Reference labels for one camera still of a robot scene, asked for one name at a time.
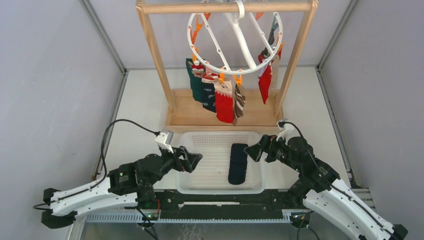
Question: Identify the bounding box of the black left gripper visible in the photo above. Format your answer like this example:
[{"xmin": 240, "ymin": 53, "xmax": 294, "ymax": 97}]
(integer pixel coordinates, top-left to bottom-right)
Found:
[{"xmin": 146, "ymin": 142, "xmax": 202, "ymax": 187}]

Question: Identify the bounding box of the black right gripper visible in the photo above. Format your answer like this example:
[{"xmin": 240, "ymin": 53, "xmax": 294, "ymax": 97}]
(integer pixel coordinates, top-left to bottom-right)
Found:
[{"xmin": 243, "ymin": 132, "xmax": 302, "ymax": 173}]

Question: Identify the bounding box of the navy sock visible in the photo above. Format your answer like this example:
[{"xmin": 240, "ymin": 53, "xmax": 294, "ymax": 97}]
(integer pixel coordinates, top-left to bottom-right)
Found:
[{"xmin": 228, "ymin": 143, "xmax": 248, "ymax": 185}]

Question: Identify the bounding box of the brown striped sock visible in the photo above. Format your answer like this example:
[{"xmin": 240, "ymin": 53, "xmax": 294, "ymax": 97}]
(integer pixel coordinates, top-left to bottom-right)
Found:
[{"xmin": 232, "ymin": 84, "xmax": 246, "ymax": 125}]

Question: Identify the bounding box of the red sock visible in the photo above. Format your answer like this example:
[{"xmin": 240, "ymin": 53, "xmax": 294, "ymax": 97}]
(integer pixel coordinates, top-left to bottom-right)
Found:
[
  {"xmin": 258, "ymin": 60, "xmax": 273, "ymax": 104},
  {"xmin": 214, "ymin": 79, "xmax": 234, "ymax": 124}
]

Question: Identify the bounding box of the beige reindeer sock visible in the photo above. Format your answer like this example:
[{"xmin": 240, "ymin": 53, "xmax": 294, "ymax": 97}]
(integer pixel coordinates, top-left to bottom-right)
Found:
[{"xmin": 269, "ymin": 49, "xmax": 282, "ymax": 97}]

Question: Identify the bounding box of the white round clip hanger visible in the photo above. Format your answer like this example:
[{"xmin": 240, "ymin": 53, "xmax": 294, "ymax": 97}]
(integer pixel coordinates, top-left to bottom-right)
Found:
[{"xmin": 186, "ymin": 0, "xmax": 284, "ymax": 75}]

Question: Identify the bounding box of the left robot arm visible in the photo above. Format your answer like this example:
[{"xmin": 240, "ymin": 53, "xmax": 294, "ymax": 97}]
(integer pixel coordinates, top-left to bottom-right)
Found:
[{"xmin": 41, "ymin": 146, "xmax": 203, "ymax": 229}]

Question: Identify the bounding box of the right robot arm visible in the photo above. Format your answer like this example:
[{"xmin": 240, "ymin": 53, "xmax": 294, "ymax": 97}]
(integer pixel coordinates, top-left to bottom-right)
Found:
[{"xmin": 244, "ymin": 134, "xmax": 409, "ymax": 240}]

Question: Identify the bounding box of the wooden hanger stand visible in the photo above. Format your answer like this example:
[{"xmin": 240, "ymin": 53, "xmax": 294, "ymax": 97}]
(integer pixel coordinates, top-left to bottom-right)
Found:
[{"xmin": 135, "ymin": 0, "xmax": 319, "ymax": 133}]

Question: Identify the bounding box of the dark printed sock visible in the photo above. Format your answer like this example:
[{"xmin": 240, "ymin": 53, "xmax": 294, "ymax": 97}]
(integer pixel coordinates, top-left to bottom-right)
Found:
[{"xmin": 201, "ymin": 73, "xmax": 219, "ymax": 113}]

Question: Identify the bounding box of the dark green sock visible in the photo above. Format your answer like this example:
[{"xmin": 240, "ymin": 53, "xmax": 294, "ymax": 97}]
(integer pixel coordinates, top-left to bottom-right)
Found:
[{"xmin": 185, "ymin": 58, "xmax": 205, "ymax": 102}]

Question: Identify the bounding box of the black grey sock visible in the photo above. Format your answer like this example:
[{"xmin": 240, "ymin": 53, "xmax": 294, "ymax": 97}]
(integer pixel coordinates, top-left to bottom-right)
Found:
[{"xmin": 260, "ymin": 23, "xmax": 279, "ymax": 56}]

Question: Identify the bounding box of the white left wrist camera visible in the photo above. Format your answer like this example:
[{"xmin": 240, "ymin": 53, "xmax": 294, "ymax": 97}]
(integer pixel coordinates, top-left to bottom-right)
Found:
[{"xmin": 154, "ymin": 129, "xmax": 174, "ymax": 154}]

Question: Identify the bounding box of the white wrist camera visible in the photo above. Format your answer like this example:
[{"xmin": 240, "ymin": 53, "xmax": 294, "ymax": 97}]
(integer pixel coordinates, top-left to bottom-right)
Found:
[
  {"xmin": 276, "ymin": 118, "xmax": 295, "ymax": 141},
  {"xmin": 154, "ymin": 129, "xmax": 174, "ymax": 154}
]

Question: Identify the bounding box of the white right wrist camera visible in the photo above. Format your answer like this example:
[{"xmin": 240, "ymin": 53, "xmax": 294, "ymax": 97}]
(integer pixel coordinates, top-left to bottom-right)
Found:
[{"xmin": 276, "ymin": 118, "xmax": 295, "ymax": 141}]

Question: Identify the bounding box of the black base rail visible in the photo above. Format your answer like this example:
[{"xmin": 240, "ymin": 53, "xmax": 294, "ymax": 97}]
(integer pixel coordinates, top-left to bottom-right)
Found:
[{"xmin": 142, "ymin": 189, "xmax": 308, "ymax": 221}]

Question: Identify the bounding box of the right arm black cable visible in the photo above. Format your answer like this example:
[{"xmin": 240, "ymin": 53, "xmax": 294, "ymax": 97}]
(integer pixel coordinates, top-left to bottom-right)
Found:
[{"xmin": 279, "ymin": 120, "xmax": 398, "ymax": 240}]

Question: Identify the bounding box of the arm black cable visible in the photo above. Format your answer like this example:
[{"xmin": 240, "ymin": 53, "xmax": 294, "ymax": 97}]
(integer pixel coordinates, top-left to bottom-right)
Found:
[
  {"xmin": 279, "ymin": 120, "xmax": 398, "ymax": 240},
  {"xmin": 32, "ymin": 119, "xmax": 161, "ymax": 211}
]

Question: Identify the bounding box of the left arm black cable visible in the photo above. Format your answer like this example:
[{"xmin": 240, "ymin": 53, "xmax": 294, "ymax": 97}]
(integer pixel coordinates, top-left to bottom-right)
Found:
[{"xmin": 32, "ymin": 119, "xmax": 161, "ymax": 211}]

